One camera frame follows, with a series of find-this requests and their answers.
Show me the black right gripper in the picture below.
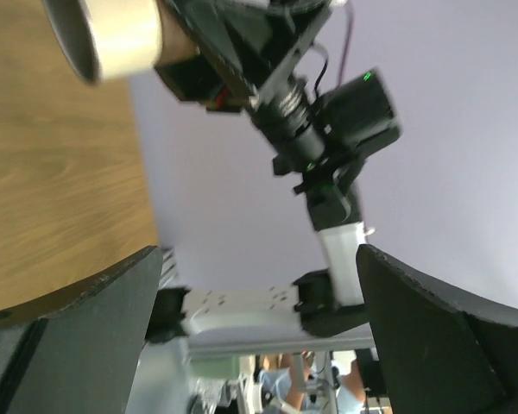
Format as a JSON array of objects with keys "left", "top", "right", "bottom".
[{"left": 155, "top": 1, "right": 332, "bottom": 112}]

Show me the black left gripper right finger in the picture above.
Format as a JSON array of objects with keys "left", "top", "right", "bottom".
[{"left": 357, "top": 245, "right": 518, "bottom": 413}]

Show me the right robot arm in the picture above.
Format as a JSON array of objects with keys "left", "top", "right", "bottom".
[{"left": 155, "top": 1, "right": 401, "bottom": 338}]

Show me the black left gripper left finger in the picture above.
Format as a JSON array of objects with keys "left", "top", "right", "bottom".
[{"left": 0, "top": 246, "right": 163, "bottom": 413}]

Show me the beige brown steel tumbler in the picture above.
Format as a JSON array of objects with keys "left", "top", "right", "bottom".
[{"left": 43, "top": 0, "right": 199, "bottom": 84}]

